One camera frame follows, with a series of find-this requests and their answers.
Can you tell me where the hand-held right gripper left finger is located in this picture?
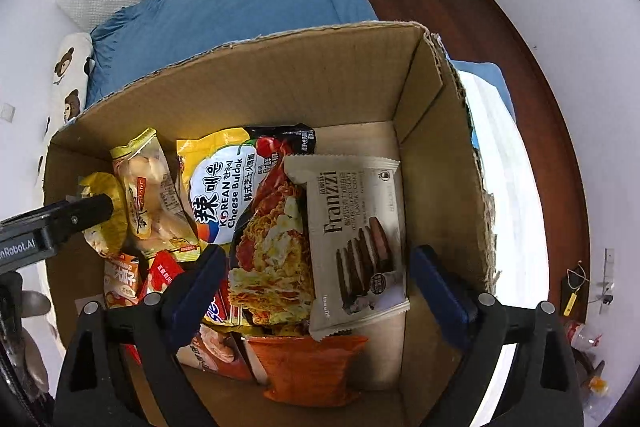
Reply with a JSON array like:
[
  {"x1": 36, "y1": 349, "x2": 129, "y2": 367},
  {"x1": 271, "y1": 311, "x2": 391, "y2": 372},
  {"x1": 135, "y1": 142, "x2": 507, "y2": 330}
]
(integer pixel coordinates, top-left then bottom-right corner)
[{"x1": 52, "y1": 244, "x2": 228, "y2": 427}]

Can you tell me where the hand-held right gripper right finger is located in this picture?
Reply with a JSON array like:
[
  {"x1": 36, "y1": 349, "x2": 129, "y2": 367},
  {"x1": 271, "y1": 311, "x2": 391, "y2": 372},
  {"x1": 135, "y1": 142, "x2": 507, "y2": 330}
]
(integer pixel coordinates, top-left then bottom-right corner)
[{"x1": 410, "y1": 244, "x2": 586, "y2": 427}]

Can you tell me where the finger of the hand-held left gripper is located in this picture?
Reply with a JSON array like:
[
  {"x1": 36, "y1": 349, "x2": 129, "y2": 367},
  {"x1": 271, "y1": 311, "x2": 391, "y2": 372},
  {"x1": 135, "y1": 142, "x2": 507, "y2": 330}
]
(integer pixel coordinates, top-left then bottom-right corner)
[{"x1": 0, "y1": 194, "x2": 115, "y2": 235}]

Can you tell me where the small red snack packet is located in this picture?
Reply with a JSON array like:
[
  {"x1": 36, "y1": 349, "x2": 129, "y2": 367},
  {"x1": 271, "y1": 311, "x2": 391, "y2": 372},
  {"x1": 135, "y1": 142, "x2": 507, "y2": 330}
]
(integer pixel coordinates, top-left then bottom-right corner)
[{"x1": 137, "y1": 251, "x2": 186, "y2": 303}]

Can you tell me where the brown snack packet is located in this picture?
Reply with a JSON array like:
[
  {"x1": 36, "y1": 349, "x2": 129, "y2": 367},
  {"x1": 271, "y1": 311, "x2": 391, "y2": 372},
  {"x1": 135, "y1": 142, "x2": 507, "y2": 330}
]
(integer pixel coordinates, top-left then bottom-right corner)
[{"x1": 175, "y1": 324, "x2": 256, "y2": 383}]

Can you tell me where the yellow pastry packet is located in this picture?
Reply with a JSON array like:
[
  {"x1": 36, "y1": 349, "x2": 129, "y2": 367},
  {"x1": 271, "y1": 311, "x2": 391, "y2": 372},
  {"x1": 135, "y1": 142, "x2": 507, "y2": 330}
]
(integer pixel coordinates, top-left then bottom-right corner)
[{"x1": 110, "y1": 128, "x2": 201, "y2": 263}]

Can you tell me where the yellow black cheese noodle packet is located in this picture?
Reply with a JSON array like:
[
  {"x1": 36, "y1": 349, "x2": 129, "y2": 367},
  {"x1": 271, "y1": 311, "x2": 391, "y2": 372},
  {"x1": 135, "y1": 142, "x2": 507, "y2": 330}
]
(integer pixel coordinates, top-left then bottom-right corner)
[{"x1": 176, "y1": 123, "x2": 317, "y2": 313}]

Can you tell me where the white sandwich cookie packet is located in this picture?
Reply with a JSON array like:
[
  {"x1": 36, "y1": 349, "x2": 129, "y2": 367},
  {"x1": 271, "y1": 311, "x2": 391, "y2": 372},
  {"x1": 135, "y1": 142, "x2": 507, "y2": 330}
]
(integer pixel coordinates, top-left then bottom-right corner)
[{"x1": 283, "y1": 154, "x2": 411, "y2": 342}]

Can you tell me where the cardboard box with landscape print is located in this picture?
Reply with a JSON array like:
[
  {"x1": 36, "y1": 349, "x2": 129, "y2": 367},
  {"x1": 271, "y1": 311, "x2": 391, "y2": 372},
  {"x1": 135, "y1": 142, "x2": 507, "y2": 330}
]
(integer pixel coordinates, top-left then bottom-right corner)
[{"x1": 40, "y1": 21, "x2": 501, "y2": 427}]

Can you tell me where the long bear print pillow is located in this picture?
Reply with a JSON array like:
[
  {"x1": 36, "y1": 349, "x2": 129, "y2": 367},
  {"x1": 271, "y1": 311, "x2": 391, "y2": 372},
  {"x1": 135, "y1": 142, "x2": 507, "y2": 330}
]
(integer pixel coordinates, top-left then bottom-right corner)
[{"x1": 42, "y1": 32, "x2": 96, "y2": 142}]

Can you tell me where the striped pink white blanket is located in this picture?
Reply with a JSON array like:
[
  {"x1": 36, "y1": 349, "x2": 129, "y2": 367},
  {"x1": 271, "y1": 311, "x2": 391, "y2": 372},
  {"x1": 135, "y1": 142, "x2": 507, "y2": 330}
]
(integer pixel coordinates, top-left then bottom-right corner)
[{"x1": 457, "y1": 72, "x2": 533, "y2": 303}]

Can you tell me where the clear plastic bottle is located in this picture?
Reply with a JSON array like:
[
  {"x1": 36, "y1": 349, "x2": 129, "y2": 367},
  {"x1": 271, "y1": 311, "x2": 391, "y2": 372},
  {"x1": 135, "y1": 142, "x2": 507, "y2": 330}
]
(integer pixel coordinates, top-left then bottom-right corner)
[{"x1": 565, "y1": 321, "x2": 601, "y2": 350}]

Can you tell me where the bed with blue sheet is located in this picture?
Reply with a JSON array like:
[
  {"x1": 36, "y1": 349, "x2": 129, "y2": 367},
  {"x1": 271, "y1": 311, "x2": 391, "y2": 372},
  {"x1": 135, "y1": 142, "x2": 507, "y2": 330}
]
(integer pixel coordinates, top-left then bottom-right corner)
[{"x1": 450, "y1": 59, "x2": 516, "y2": 108}]

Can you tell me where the blue pillow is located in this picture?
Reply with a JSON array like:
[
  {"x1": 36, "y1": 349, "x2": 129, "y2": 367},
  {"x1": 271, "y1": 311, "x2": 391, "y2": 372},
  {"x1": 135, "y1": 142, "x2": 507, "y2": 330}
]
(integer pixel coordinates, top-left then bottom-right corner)
[{"x1": 85, "y1": 0, "x2": 378, "y2": 110}]

